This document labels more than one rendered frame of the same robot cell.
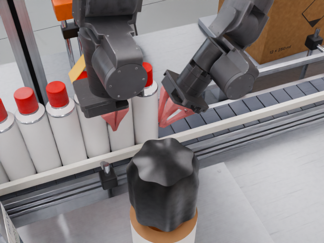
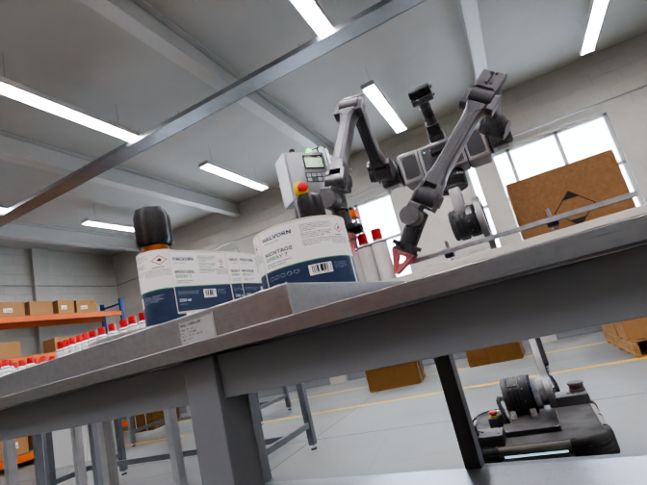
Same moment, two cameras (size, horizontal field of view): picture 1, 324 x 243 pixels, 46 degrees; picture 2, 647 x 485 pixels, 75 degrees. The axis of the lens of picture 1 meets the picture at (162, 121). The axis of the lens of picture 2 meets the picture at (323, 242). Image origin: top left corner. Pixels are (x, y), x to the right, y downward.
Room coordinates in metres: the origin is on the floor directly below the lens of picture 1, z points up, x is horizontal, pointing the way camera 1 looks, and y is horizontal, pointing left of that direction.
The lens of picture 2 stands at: (-0.47, -0.84, 0.80)
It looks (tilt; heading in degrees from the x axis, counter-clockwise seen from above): 12 degrees up; 48
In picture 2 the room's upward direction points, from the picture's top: 14 degrees counter-clockwise
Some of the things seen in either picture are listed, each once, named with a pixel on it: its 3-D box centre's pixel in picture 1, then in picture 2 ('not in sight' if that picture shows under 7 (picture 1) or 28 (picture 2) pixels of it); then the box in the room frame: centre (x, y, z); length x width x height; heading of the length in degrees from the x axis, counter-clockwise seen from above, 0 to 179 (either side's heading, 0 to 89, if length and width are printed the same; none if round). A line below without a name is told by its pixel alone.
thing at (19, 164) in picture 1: (8, 143); not in sight; (0.45, 0.28, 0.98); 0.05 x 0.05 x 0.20
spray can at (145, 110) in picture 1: (144, 108); (383, 260); (0.54, 0.03, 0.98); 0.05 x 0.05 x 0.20
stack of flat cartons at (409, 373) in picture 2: not in sight; (395, 371); (3.68, 3.05, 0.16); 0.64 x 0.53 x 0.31; 120
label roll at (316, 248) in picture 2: not in sight; (306, 264); (0.08, -0.15, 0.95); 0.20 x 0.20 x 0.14
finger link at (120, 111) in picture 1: (104, 111); (346, 244); (0.46, 0.10, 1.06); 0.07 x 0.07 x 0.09; 21
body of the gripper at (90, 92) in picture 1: (106, 76); (343, 222); (0.46, 0.09, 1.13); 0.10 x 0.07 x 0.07; 111
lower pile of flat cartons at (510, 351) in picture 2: not in sight; (495, 351); (4.64, 2.18, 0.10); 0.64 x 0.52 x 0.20; 113
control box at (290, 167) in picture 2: not in sight; (304, 179); (0.53, 0.30, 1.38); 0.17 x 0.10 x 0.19; 166
